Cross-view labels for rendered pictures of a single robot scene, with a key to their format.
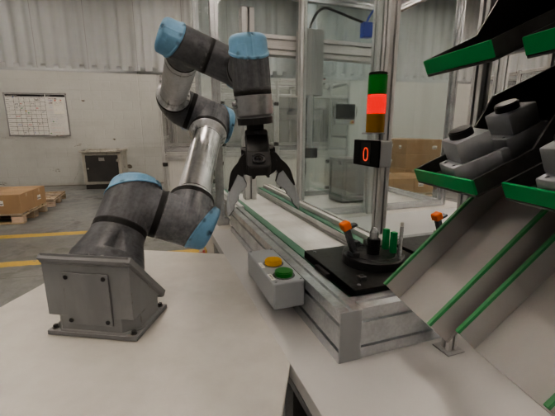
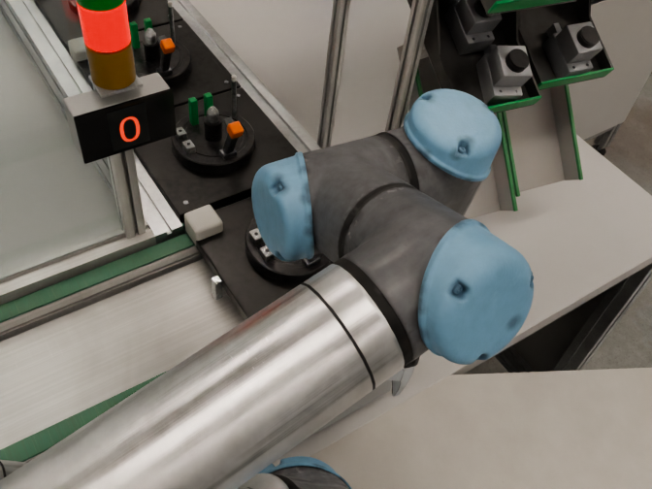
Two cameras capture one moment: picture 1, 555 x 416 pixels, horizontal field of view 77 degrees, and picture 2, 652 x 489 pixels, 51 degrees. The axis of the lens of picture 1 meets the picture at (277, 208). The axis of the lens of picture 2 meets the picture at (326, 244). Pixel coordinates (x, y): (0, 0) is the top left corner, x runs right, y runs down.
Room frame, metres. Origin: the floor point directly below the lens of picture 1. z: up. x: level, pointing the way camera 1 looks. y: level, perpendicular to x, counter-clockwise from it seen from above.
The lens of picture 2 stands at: (0.95, 0.42, 1.76)
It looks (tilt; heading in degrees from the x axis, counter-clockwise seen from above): 49 degrees down; 250
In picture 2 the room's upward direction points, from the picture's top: 9 degrees clockwise
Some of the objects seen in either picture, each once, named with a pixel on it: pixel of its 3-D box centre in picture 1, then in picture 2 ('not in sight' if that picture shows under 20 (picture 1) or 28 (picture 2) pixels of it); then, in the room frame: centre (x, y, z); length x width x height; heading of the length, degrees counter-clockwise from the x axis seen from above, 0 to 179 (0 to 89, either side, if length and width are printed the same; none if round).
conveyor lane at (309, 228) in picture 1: (322, 244); (99, 339); (1.06, -0.14, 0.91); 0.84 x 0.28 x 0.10; 20
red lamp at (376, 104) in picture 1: (376, 104); (104, 19); (0.99, -0.27, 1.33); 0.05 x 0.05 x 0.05
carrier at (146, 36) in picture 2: not in sight; (151, 47); (0.94, -0.69, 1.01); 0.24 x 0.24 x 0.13; 20
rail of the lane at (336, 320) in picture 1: (272, 252); not in sight; (0.98, 0.02, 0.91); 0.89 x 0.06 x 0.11; 20
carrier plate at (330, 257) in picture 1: (372, 264); (290, 249); (0.77, -0.22, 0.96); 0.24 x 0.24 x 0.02; 20
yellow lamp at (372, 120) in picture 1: (375, 123); (111, 59); (0.99, -0.27, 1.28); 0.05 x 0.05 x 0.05
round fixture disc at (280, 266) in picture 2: (372, 257); (291, 242); (0.77, -0.22, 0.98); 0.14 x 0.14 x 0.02
